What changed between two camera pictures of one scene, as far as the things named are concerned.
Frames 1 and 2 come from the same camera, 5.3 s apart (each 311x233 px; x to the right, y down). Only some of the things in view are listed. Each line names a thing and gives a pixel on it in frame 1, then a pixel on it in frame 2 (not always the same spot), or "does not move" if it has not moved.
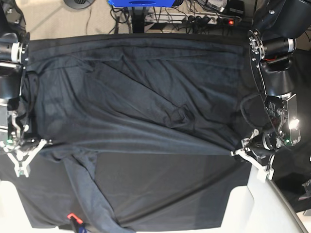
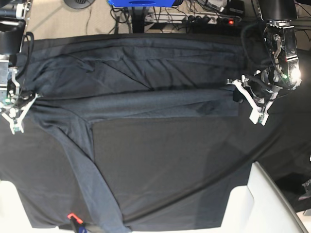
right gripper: (262, 145) → (261, 91)
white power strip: (176, 18) does not move
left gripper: (19, 140) → (17, 98)
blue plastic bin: (141, 3) does not move
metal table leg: (138, 19) does not move
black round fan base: (79, 4) does not move
